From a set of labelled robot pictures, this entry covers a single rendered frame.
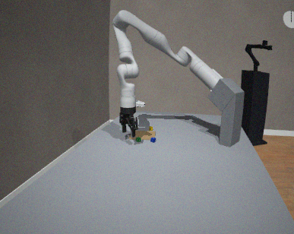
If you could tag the tan square mat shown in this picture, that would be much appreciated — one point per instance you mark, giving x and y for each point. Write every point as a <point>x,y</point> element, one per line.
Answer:
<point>144,135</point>

